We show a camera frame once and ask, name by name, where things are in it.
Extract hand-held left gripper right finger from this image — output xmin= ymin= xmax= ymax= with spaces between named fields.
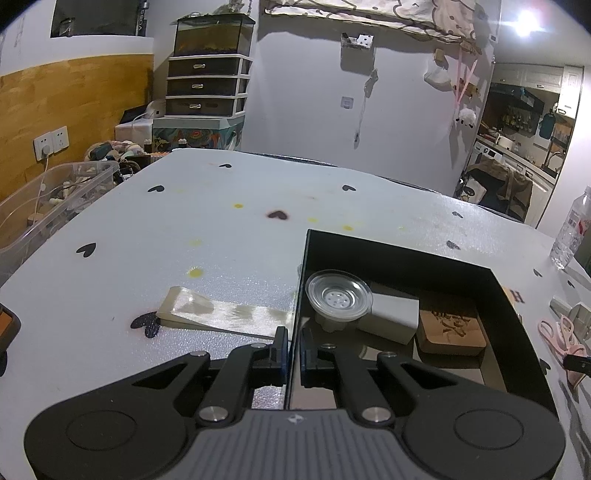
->
xmin=299 ymin=326 xmax=460 ymax=428

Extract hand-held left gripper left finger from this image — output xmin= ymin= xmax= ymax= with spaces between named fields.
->
xmin=128 ymin=326 xmax=289 ymax=428

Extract pink scissors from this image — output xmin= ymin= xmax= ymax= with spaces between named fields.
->
xmin=537 ymin=318 xmax=590 ymax=390

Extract clear round suction dish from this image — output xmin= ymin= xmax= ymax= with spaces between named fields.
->
xmin=305 ymin=270 xmax=374 ymax=331

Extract small white box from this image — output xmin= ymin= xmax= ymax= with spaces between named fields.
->
xmin=356 ymin=284 xmax=420 ymax=346

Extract oval wooden block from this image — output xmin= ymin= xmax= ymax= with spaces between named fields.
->
xmin=414 ymin=295 xmax=489 ymax=357

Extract black storage box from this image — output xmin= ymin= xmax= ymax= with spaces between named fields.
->
xmin=283 ymin=228 xmax=560 ymax=411

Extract translucent cream plastic strip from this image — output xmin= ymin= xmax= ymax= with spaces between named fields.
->
xmin=156 ymin=285 xmax=297 ymax=339

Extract clear plastic water bottle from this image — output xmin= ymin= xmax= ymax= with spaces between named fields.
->
xmin=549 ymin=185 xmax=591 ymax=271

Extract brown jacket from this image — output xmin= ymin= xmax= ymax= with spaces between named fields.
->
xmin=475 ymin=159 xmax=533 ymax=219

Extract white printed tote bag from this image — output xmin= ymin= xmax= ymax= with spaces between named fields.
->
xmin=461 ymin=177 xmax=486 ymax=202

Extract white washing machine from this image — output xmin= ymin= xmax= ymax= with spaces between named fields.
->
xmin=473 ymin=140 xmax=504 ymax=162

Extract colourful painted cabinet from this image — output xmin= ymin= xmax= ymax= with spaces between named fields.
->
xmin=152 ymin=115 xmax=246 ymax=151

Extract row of kitchen bottles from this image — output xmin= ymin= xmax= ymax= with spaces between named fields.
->
xmin=503 ymin=106 xmax=539 ymax=135

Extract pile of soft toys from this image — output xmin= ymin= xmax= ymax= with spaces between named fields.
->
xmin=85 ymin=140 xmax=151 ymax=162

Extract clear plastic storage bin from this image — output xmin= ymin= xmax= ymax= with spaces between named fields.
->
xmin=0 ymin=160 xmax=120 ymax=288

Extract white round appliance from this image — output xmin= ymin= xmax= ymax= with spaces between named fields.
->
xmin=138 ymin=99 xmax=167 ymax=123

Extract white kitchen upper cabinets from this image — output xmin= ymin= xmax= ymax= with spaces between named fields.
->
xmin=491 ymin=64 xmax=585 ymax=117

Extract white drawer unit dark fronts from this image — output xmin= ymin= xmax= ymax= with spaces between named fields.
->
xmin=164 ymin=54 xmax=253 ymax=117

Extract pink hanging ribbons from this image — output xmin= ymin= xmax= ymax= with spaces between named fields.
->
xmin=454 ymin=45 xmax=481 ymax=105

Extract white hanging bag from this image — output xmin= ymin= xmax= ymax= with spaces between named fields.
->
xmin=424 ymin=64 xmax=452 ymax=91

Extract glass fish tank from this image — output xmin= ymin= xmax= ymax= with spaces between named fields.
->
xmin=174 ymin=12 xmax=256 ymax=57

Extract ceiling lamp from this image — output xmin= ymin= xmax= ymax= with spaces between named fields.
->
xmin=510 ymin=6 xmax=544 ymax=38

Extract printed cartoon blanket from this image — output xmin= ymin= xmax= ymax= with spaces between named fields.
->
xmin=263 ymin=0 xmax=502 ymax=45

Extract dark window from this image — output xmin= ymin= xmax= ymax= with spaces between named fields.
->
xmin=50 ymin=0 xmax=149 ymax=38

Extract grey hanging cord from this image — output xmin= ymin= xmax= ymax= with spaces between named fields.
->
xmin=354 ymin=68 xmax=380 ymax=149

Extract white charging cable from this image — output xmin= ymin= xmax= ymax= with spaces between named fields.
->
xmin=0 ymin=147 xmax=51 ymax=234

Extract white wall socket panel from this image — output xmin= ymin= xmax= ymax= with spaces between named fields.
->
xmin=33 ymin=125 xmax=69 ymax=162

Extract metal wall bracket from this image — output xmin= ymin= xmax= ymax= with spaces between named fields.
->
xmin=340 ymin=32 xmax=374 ymax=49

